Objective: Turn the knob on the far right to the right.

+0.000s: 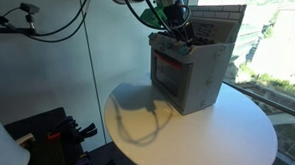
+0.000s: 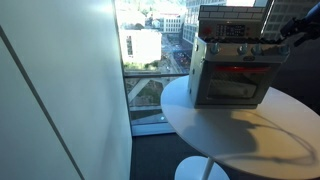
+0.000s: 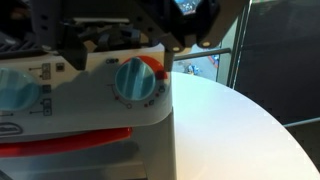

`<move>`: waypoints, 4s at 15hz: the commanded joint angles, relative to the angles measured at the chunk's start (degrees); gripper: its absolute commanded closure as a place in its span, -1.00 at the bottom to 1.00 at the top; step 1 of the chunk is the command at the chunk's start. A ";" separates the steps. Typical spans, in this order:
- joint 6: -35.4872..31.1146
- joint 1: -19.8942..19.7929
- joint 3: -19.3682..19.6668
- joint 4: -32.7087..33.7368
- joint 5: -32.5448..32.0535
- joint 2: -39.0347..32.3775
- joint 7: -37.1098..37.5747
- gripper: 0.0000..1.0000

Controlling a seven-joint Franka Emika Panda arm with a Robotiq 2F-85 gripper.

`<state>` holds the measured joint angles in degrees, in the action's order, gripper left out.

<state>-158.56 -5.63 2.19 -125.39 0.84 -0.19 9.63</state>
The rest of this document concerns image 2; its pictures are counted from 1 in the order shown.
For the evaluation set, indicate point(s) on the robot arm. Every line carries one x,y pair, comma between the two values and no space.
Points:
315,11

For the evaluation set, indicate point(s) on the white round pedestal table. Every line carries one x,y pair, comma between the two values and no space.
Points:
266,146

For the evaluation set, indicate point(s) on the dark gridded tower outside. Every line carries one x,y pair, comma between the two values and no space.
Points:
283,10

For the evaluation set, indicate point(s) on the pale office building outside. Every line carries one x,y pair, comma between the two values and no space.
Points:
171,23

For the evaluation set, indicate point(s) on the grey toy stove oven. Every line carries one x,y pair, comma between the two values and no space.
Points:
200,83

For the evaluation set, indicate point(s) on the blue toy stove knob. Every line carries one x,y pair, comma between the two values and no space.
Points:
242,49
215,48
283,50
256,49

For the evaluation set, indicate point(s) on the glass tower outside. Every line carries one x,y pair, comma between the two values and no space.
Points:
190,20

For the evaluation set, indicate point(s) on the white low building outside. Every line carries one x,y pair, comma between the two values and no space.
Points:
143,45

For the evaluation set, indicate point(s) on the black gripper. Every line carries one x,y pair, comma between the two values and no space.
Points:
311,27

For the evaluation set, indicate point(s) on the grey toy oven door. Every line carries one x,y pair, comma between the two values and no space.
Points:
233,102

